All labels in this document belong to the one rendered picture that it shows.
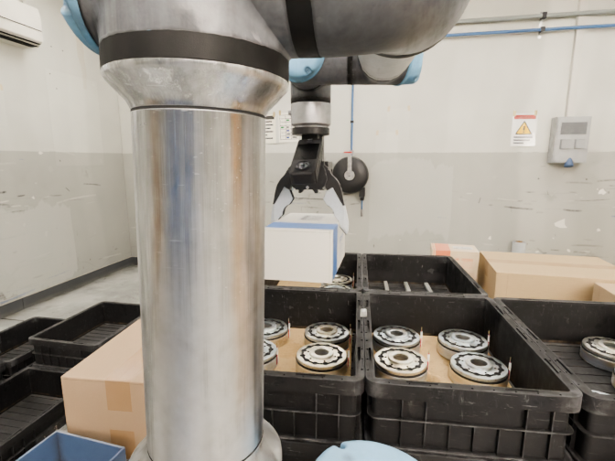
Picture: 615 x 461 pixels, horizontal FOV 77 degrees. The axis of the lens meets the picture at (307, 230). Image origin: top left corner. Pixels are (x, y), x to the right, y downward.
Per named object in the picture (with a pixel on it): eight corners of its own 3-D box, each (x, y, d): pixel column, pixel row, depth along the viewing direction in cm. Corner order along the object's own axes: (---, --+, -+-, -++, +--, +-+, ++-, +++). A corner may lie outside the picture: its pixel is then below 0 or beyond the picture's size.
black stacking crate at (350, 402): (361, 454, 58) (363, 385, 56) (177, 435, 62) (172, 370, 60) (361, 337, 97) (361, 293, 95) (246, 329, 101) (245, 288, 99)
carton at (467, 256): (472, 263, 150) (474, 245, 148) (478, 273, 138) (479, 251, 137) (429, 261, 154) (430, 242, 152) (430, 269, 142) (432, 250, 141)
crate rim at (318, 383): (364, 397, 56) (365, 381, 56) (171, 381, 60) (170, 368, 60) (362, 300, 95) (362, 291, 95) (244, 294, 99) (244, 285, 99)
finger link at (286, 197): (280, 228, 81) (305, 192, 78) (272, 233, 75) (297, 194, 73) (268, 219, 81) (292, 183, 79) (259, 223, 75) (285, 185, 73)
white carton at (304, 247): (331, 284, 65) (332, 230, 63) (263, 279, 67) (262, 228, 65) (344, 255, 84) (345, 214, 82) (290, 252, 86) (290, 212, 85)
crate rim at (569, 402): (587, 414, 53) (588, 398, 52) (364, 397, 56) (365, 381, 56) (490, 305, 92) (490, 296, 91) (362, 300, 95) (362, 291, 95)
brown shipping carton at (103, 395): (180, 465, 70) (175, 385, 67) (70, 454, 73) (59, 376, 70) (231, 375, 100) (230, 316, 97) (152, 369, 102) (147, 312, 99)
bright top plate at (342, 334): (345, 346, 83) (345, 343, 83) (299, 340, 85) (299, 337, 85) (350, 326, 92) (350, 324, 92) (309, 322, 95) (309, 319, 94)
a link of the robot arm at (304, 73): (348, 19, 54) (350, 43, 65) (270, 21, 56) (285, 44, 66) (346, 78, 56) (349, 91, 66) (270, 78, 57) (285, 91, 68)
